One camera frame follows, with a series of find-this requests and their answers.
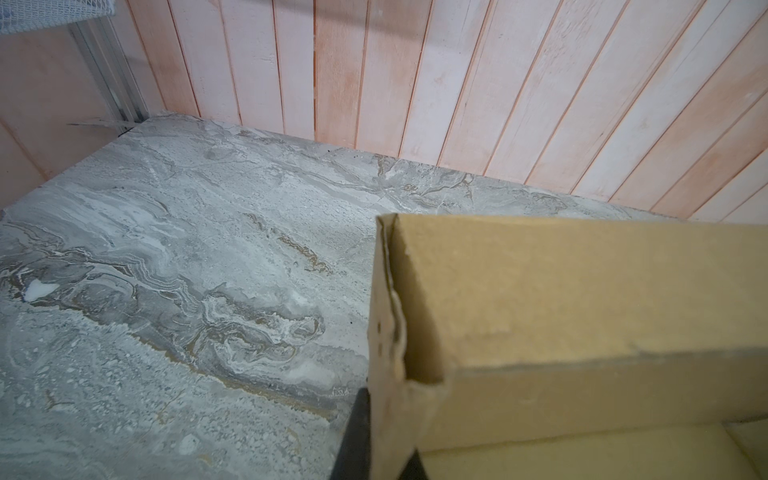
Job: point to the white wire mesh shelf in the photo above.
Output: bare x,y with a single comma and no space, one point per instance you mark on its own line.
19,16

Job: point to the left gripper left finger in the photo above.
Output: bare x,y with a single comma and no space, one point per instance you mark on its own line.
354,455

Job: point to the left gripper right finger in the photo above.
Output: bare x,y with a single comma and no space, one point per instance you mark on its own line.
414,469

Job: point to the brown cardboard box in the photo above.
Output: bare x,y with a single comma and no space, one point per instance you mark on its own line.
548,348

